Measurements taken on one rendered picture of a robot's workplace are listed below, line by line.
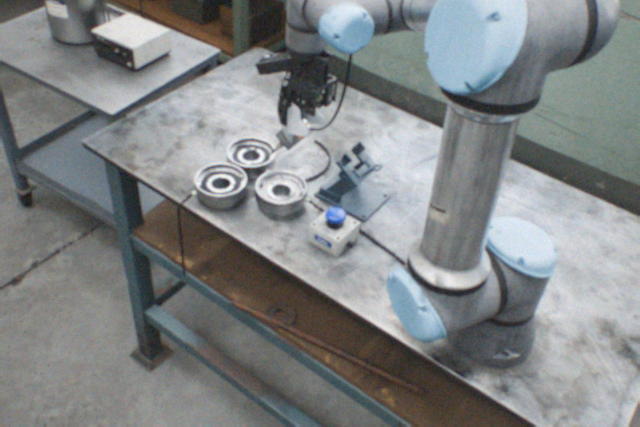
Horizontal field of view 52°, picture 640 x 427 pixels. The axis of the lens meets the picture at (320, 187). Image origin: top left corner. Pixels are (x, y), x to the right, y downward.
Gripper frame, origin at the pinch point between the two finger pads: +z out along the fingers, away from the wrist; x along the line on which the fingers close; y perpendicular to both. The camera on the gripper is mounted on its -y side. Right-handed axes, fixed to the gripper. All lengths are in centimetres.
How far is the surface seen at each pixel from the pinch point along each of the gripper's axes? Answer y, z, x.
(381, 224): 22.1, 13.3, 1.2
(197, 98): -37.3, 13.1, 10.4
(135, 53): -73, 19, 22
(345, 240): 20.5, 10.1, -10.0
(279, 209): 5.2, 10.7, -10.6
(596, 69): 27, 42, 153
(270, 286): 1.7, 38.2, -8.5
